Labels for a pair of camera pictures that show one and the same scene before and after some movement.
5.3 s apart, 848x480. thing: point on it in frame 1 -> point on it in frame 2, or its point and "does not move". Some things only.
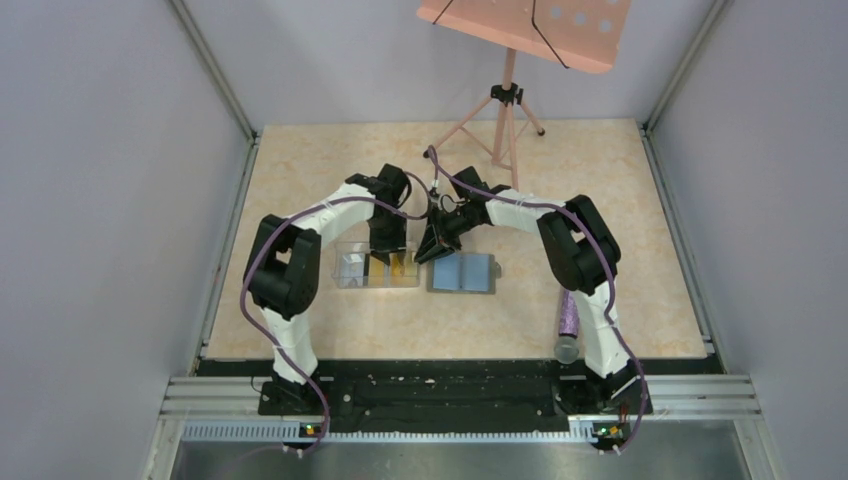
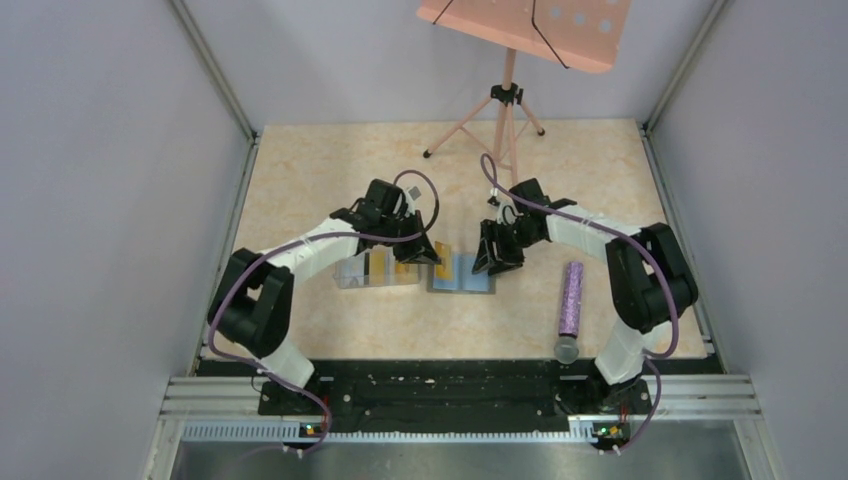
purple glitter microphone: [567, 347] does not move
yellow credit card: [410, 276] -> [444, 252]
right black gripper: [431, 248] -> [488, 258]
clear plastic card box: [355, 267] does not move
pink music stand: [582, 33] does not move
